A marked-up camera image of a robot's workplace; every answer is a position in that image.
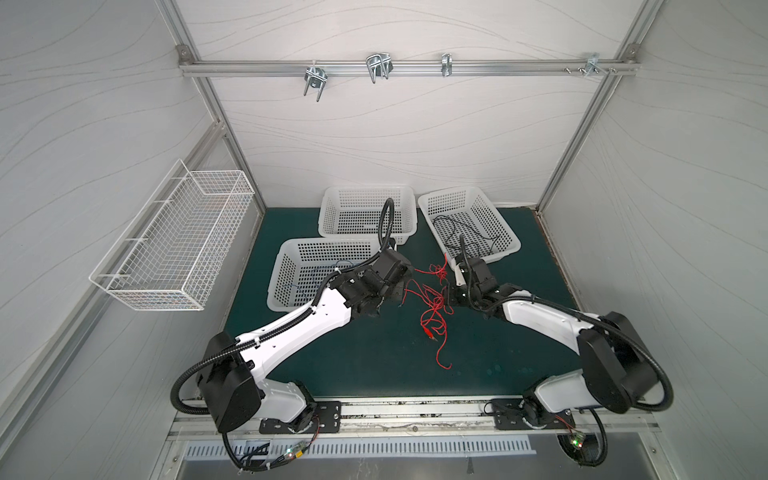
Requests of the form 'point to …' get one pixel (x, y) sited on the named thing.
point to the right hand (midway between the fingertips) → (448, 284)
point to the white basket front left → (308, 263)
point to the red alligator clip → (429, 333)
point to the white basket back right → (471, 213)
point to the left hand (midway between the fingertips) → (397, 272)
